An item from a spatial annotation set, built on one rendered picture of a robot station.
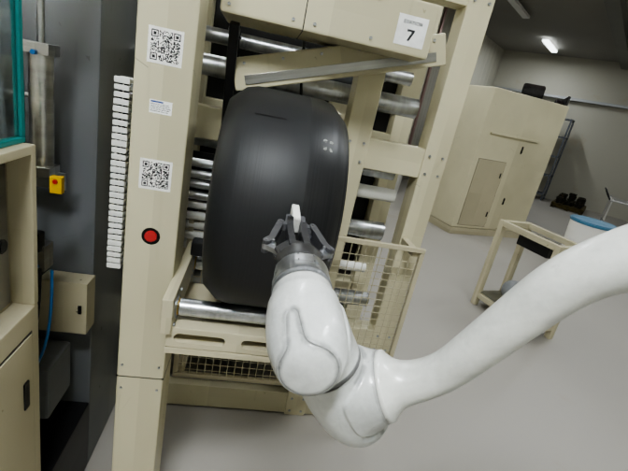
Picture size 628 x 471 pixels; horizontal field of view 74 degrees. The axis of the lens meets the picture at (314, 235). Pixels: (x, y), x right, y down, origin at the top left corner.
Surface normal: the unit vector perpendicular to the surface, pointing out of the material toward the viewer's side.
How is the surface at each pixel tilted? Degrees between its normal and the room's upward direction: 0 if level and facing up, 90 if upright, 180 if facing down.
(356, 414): 94
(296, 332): 39
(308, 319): 20
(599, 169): 90
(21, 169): 90
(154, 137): 90
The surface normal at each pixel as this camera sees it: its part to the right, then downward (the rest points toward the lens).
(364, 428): 0.02, 0.54
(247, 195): 0.16, 0.07
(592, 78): -0.62, 0.14
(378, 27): 0.11, 0.35
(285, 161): 0.20, -0.22
